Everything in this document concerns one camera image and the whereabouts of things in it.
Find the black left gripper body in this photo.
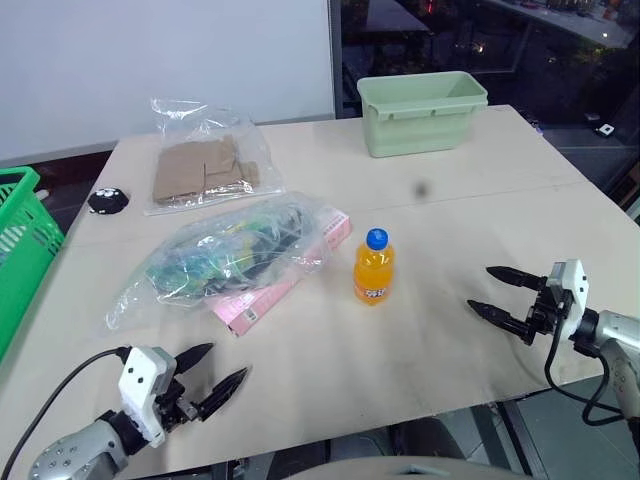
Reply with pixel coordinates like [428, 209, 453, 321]
[153, 366, 206, 434]

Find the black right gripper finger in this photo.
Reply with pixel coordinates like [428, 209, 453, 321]
[466, 299, 534, 346]
[485, 265, 544, 293]

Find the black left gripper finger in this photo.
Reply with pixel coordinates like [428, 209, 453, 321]
[174, 342, 216, 374]
[198, 367, 250, 421]

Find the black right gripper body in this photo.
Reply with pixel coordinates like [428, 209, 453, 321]
[525, 277, 572, 337]

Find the plastic bag of cables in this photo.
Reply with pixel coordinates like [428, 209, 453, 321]
[104, 190, 335, 332]

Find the green plastic basket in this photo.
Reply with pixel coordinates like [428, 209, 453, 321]
[0, 166, 66, 367]

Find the pink flat carton box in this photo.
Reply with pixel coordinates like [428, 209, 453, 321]
[208, 206, 352, 340]

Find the orange soda bottle blue cap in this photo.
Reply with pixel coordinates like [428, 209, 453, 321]
[352, 227, 398, 308]

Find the black round paw-print pad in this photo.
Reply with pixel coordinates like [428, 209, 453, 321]
[87, 186, 131, 217]

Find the grey rounded shape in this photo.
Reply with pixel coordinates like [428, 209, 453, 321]
[327, 453, 512, 480]

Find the clear bag with cardboard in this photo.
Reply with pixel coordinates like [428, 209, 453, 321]
[143, 96, 287, 218]

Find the light green plastic bin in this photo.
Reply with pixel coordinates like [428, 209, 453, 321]
[355, 70, 489, 160]

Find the white panel board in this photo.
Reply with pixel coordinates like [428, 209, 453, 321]
[0, 0, 337, 162]

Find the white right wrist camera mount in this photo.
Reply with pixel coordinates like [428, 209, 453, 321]
[544, 259, 589, 342]

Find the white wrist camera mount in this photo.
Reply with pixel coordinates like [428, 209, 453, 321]
[117, 345, 179, 449]
[544, 259, 589, 342]

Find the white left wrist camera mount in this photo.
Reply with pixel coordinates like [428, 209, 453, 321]
[117, 345, 179, 449]

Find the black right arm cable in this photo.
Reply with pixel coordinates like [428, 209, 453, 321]
[543, 324, 626, 427]

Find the black table frame leg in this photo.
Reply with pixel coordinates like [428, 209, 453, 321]
[492, 399, 535, 474]

